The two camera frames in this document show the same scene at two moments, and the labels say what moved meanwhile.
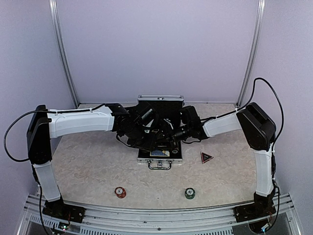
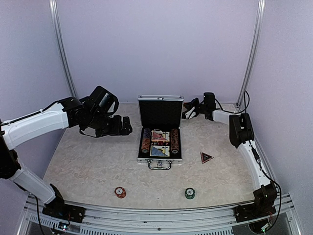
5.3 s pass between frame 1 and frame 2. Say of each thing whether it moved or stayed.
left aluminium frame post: stayed
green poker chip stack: stayed
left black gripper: moved
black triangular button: stayed
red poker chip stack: stayed
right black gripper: moved
